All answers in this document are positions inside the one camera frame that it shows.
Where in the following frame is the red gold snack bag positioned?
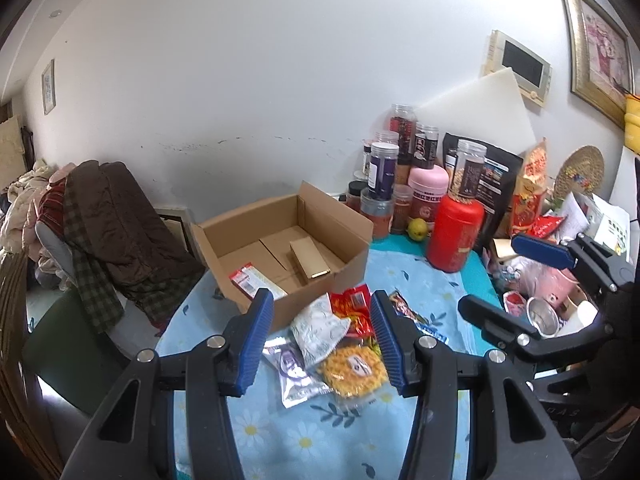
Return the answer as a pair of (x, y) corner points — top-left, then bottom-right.
(330, 284), (374, 338)

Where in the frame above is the packaged yellow waffle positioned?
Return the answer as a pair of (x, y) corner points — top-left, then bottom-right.
(319, 346), (387, 399)

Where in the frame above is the purple white snack bag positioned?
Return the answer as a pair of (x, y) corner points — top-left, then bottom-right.
(262, 336), (331, 408)

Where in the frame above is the white bread drawing snack bag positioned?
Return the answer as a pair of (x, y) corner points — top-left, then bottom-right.
(290, 294), (350, 368)

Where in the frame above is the gold rectangular box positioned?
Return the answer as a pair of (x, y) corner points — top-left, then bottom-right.
(290, 237), (331, 281)

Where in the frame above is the red white snack stick packet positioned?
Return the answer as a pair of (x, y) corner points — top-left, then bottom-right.
(229, 263), (288, 300)

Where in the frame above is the blue biscuit tube pack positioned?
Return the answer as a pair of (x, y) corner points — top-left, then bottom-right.
(416, 322), (449, 344)

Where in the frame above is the steel bowl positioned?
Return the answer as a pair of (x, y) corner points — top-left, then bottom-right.
(526, 297), (560, 338)

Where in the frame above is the round woven fan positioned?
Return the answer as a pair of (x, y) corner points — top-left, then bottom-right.
(552, 145), (604, 200)

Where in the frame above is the red orange snack bag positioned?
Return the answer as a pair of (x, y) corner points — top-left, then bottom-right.
(510, 139), (548, 236)

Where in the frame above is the black coffee bag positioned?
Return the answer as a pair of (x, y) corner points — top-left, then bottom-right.
(442, 132), (523, 252)

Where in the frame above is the red plastic canister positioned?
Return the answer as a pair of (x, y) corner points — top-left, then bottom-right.
(426, 195), (485, 273)

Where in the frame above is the green yellow pear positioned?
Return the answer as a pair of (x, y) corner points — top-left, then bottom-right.
(407, 218), (430, 243)

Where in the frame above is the pink lidded canister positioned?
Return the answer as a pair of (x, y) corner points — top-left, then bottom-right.
(408, 165), (449, 230)

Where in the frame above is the white foam board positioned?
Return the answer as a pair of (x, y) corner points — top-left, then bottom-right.
(416, 68), (537, 154)

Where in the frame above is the blue floral tablecloth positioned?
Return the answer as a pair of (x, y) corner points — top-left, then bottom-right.
(154, 234), (504, 480)

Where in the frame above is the brown spice clear jar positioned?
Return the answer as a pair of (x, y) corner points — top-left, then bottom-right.
(390, 184), (413, 234)

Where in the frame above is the orange label clear jar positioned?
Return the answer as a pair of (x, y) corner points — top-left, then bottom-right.
(360, 188), (394, 240)

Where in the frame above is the purple label clear jar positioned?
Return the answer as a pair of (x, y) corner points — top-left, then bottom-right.
(368, 141), (399, 200)

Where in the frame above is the gold framed picture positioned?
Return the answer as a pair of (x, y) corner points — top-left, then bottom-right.
(563, 0), (634, 128)

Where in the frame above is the brown jacket on chair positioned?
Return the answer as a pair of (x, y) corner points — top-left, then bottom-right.
(63, 160), (204, 334)

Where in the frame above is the brown cardboard box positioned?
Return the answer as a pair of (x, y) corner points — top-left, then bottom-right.
(193, 182), (373, 332)

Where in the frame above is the wall intercom screen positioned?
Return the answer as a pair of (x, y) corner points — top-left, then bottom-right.
(483, 29), (552, 107)

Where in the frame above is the small wall frame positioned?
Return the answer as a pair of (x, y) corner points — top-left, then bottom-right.
(41, 60), (56, 115)

